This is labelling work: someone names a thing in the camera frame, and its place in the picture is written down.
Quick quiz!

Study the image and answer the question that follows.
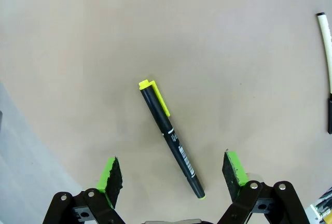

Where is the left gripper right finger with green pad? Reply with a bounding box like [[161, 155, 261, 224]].
[[216, 150, 309, 224]]

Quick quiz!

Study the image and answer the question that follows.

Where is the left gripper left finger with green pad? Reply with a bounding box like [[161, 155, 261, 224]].
[[43, 156, 125, 224]]

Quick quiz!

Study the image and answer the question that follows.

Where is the black highlighter pen yellow cap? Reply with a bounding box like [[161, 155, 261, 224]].
[[138, 79, 207, 200]]

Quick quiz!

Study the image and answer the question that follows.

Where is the white marker pen black cap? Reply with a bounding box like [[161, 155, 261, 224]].
[[315, 12, 332, 134]]

